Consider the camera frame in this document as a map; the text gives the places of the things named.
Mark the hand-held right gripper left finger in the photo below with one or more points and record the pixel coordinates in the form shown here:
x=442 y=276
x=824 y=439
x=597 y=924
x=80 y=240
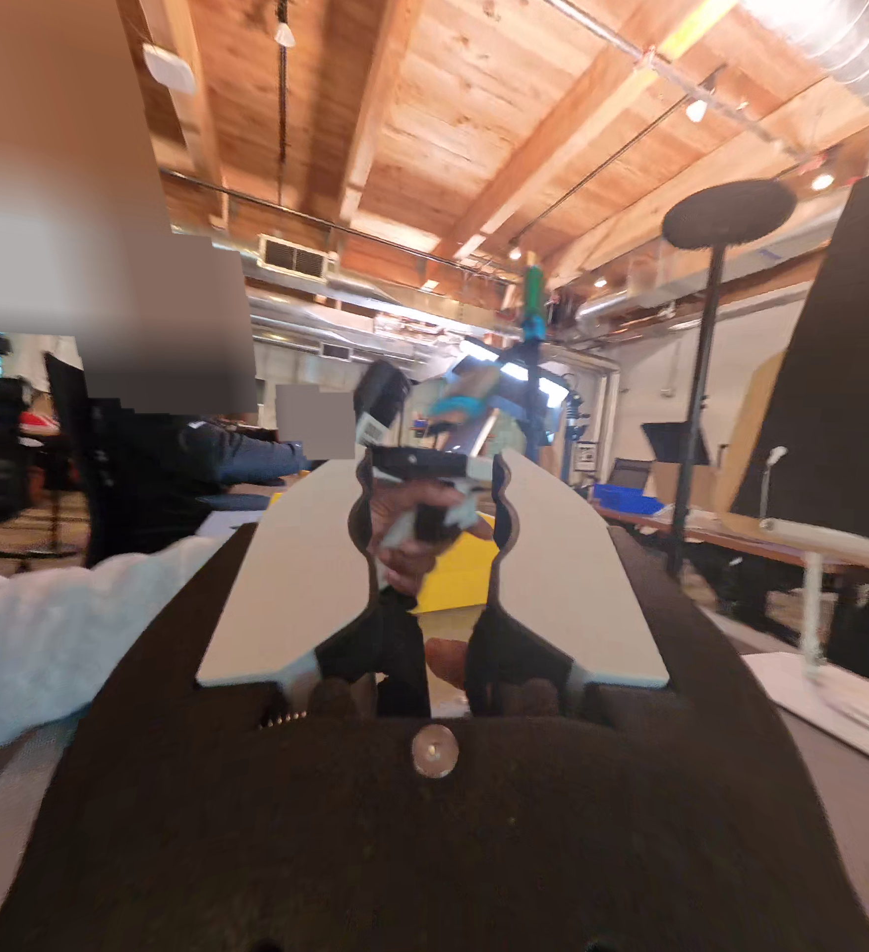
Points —
x=285 y=587

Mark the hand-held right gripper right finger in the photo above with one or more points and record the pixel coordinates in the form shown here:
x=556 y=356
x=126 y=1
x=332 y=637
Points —
x=575 y=595

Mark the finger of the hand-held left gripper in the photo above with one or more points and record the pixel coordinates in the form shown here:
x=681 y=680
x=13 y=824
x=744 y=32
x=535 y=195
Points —
x=480 y=470

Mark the yellow plastic bin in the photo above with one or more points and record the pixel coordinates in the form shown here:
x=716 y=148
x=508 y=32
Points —
x=456 y=573

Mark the person's left forearm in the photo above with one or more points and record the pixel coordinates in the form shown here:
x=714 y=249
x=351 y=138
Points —
x=47 y=632

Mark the person's left hand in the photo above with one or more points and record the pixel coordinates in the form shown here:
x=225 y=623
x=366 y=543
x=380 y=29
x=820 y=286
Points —
x=397 y=569

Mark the person's right hand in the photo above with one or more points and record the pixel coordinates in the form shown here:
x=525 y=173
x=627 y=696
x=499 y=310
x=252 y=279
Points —
x=449 y=662

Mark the LED light panel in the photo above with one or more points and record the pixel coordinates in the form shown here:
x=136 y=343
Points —
x=553 y=388

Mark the blue plastic bin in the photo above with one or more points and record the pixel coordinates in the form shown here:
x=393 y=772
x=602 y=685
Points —
x=627 y=498

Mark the wooden desk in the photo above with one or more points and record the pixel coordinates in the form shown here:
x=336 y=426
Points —
x=739 y=543

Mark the black floor lamp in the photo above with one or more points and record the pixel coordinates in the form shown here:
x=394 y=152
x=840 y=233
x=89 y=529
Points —
x=728 y=212

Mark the silver air duct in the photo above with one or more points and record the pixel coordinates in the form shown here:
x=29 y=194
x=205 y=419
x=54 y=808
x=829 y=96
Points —
x=315 y=309
x=851 y=44

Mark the black board with wooden frame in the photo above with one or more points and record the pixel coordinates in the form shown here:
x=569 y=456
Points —
x=851 y=372

